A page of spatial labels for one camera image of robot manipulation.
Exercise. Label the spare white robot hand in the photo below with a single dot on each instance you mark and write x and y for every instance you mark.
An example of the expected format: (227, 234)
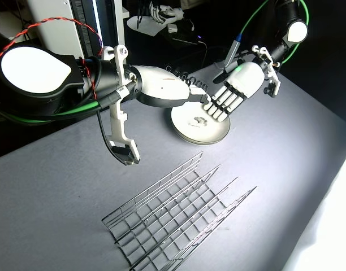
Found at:
(167, 11)

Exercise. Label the small white adapter box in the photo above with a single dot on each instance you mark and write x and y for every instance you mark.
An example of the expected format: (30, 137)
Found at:
(172, 28)

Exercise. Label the white stand base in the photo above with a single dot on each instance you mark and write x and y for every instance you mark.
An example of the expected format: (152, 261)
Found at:
(144, 26)

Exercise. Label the grey table cloth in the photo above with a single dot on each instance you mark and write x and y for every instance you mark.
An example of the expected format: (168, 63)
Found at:
(62, 197)

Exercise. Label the white cabinet with black strip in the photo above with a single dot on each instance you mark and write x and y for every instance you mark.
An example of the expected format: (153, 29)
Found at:
(57, 31)

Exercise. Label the white backdrop sheet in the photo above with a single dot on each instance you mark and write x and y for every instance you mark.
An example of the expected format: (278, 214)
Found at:
(331, 226)

